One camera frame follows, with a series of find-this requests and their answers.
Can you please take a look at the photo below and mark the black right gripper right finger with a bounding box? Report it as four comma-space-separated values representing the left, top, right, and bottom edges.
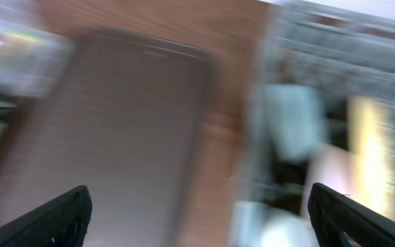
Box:
308, 183, 395, 247

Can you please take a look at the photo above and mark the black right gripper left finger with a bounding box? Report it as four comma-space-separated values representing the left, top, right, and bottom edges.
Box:
0, 185, 93, 247

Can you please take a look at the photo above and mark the white bowl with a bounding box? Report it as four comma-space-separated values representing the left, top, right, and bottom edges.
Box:
300, 145, 352, 221

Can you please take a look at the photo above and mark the white cup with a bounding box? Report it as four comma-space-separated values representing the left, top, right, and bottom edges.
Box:
228, 201, 319, 247

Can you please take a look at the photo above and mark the yellow plate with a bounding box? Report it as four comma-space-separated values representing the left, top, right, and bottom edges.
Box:
347, 95, 395, 220

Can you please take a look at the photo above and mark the blue bowl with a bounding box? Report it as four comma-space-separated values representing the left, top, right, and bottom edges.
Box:
258, 84, 329, 164

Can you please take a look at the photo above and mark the grey dishwasher rack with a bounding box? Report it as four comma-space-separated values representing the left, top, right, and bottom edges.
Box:
235, 1, 395, 230

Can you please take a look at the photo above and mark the dark brown serving tray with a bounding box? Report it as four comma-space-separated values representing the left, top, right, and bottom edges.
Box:
0, 27, 215, 247

